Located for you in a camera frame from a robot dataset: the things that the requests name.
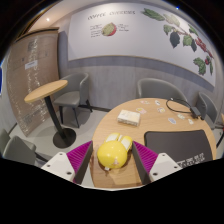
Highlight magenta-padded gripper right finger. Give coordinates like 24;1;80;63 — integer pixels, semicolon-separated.
131;141;184;185

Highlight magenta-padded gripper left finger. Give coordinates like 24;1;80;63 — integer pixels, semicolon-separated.
41;140;94;185

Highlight dark grey mouse pad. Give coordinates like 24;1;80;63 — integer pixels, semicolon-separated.
143;129;214;170

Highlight small white box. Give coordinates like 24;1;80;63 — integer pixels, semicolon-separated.
117;109;142;127

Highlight grey armchair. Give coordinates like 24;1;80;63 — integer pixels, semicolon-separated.
53;72;91;128
0;128;51;167
136;77;188;103
196;91;222;130

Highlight tall round wooden side table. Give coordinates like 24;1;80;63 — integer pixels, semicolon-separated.
23;79;78;150

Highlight wooden panel cabinet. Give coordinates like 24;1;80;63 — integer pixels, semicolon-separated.
6;29;63;136

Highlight ceiling spot lights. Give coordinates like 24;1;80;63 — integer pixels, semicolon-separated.
45;4;180;23

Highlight black adapter with cable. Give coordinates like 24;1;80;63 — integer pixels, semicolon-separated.
165;97;203;120

